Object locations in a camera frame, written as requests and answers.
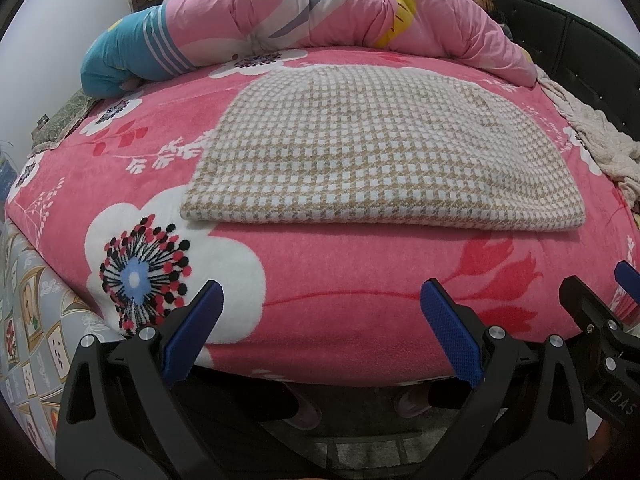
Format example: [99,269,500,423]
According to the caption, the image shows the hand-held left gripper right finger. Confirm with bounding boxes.
[420,277,588,461]

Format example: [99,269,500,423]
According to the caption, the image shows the green patterned mat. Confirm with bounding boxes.
[31,87,101,153]

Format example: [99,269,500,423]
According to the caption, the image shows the person's left shoe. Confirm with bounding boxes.
[280,390,323,431]

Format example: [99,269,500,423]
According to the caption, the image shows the beige white checked sweater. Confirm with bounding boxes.
[180,64,587,233]

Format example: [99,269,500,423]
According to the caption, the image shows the person's shoe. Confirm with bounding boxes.
[395,385,436,418]
[280,390,323,431]

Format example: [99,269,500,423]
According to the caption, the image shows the black padded headboard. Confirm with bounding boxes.
[487,0,640,146]

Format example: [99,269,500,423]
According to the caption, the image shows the pink floral blanket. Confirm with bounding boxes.
[5,46,640,386]

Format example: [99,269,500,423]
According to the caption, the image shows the pink printed quilt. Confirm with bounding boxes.
[80,0,538,98]

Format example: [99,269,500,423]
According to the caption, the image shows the grey patterned bed sheet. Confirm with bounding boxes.
[0,220,131,466]

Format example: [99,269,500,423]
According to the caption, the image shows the cream knitted cloth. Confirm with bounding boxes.
[537,67,640,196]

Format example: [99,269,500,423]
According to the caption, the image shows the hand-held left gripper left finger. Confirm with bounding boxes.
[55,280,225,466]

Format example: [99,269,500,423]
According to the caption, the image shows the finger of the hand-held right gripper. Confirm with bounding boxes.
[559,276,626,358]
[614,261,640,311]

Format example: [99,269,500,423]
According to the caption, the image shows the person's right shoe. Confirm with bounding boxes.
[395,385,436,418]

